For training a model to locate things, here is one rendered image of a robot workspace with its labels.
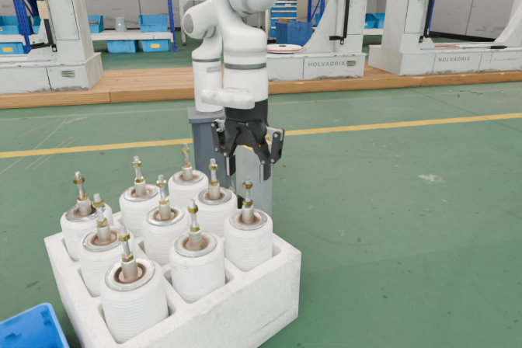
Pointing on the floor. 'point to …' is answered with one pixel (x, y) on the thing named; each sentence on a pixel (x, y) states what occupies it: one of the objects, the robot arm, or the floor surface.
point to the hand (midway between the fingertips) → (247, 171)
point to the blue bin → (33, 329)
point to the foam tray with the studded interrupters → (264, 274)
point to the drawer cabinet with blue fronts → (285, 5)
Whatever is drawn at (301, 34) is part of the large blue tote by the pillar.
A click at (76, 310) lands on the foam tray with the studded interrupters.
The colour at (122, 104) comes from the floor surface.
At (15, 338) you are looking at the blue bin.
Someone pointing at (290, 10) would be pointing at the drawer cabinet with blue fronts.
